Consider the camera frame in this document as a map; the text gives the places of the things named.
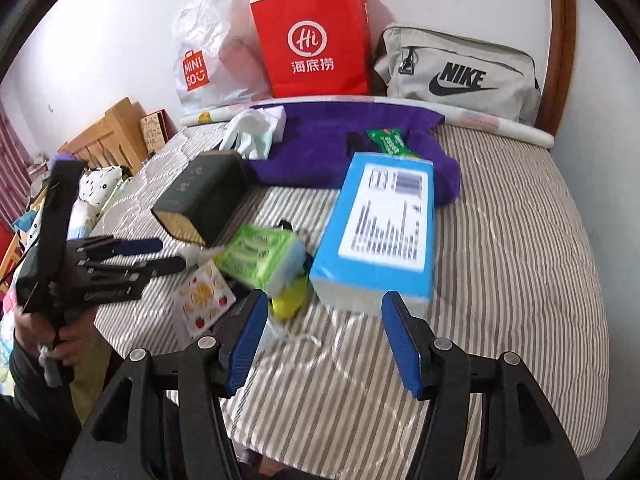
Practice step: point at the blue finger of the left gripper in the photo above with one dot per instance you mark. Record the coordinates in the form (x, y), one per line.
(125, 246)
(154, 268)

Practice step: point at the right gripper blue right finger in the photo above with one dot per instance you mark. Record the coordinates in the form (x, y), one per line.
(399, 328)

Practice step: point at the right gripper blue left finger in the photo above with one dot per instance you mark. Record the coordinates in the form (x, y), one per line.
(244, 326)

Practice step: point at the green tissue pack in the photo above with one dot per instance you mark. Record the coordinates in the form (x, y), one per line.
(263, 258)

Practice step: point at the white work glove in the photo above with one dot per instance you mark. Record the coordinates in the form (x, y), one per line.
(240, 136)

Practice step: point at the green snack packet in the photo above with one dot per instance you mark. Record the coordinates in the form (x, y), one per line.
(390, 142)

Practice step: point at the white sponge block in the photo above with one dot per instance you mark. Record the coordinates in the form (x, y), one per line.
(271, 120)

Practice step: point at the person's left hand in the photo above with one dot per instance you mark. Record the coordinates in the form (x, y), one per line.
(69, 344)

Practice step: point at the fruit pattern tissue pack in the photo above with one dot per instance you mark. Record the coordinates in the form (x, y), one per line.
(202, 300)

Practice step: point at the dotted white pillow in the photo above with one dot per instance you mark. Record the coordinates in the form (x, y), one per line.
(96, 188)

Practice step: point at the yellow black bag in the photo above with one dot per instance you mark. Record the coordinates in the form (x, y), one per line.
(292, 294)

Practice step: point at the dark green gold box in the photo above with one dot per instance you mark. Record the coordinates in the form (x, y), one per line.
(199, 202)

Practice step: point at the wooden headboard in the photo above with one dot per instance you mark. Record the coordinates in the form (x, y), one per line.
(114, 140)

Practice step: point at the blue tissue box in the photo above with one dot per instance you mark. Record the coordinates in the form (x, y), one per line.
(380, 237)

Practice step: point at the purple fluffy towel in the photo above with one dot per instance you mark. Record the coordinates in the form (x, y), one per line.
(321, 138)

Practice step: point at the white Miniso plastic bag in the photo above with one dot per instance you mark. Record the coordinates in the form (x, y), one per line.
(216, 63)

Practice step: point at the rolled floral mat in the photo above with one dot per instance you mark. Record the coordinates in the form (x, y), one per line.
(455, 116)

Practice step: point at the red Haidilao paper bag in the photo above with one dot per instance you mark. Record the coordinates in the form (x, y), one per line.
(315, 47)

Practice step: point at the beige Nike bag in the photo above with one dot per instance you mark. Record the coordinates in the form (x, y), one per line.
(431, 66)

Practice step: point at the brown wooden door frame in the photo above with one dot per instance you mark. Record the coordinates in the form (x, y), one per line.
(561, 54)

